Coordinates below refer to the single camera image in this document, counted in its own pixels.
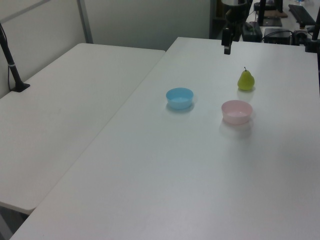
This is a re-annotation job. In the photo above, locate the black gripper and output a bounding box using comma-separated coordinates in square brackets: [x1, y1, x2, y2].
[221, 27, 232, 56]

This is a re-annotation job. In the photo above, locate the green pear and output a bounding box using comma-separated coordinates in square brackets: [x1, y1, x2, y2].
[236, 66, 256, 92]

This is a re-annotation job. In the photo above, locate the pink plastic bowl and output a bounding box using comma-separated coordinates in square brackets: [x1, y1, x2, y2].
[220, 99, 254, 126]

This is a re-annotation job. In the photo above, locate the blue plastic bowl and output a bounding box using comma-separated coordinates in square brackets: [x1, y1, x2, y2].
[165, 86, 195, 111]

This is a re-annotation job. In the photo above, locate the dark device with green part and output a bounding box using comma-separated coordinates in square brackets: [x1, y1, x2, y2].
[240, 21, 263, 42]

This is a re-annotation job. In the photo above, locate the black monitor stand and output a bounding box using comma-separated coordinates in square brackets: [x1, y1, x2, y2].
[253, 0, 284, 28]

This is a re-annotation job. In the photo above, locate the black electronics box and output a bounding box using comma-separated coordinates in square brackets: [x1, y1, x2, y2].
[263, 27, 294, 45]

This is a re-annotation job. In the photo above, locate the brown wooden board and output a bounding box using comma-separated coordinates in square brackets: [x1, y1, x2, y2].
[264, 9, 289, 19]

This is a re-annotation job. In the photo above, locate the black keyboard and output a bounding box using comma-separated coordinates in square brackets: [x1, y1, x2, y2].
[287, 4, 318, 26]

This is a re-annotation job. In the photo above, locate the black clamped stand pole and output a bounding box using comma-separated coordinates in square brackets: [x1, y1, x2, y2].
[303, 13, 320, 54]

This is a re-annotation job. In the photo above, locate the white side table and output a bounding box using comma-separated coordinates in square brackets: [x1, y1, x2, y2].
[0, 42, 167, 215]

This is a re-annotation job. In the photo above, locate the black camera stand pole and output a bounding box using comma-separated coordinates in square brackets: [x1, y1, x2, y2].
[0, 21, 31, 94]

